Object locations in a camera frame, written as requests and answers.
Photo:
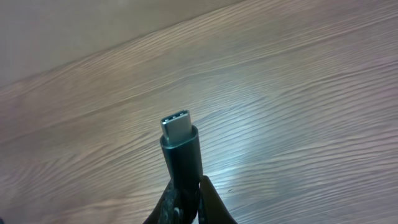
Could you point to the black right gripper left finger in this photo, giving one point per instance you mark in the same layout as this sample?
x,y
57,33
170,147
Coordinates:
x,y
166,211

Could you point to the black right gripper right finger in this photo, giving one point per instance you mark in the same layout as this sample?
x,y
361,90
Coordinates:
x,y
211,208

